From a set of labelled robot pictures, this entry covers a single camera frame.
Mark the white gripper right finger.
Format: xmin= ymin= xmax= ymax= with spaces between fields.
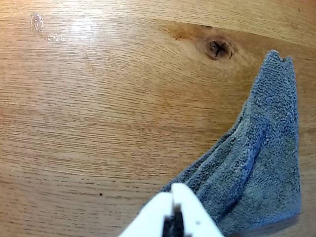
xmin=171 ymin=183 xmax=226 ymax=237

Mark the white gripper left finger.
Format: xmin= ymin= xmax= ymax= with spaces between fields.
xmin=118 ymin=192 xmax=174 ymax=237

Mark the grey terry cloth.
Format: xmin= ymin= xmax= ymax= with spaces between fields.
xmin=159 ymin=49 xmax=302 ymax=237

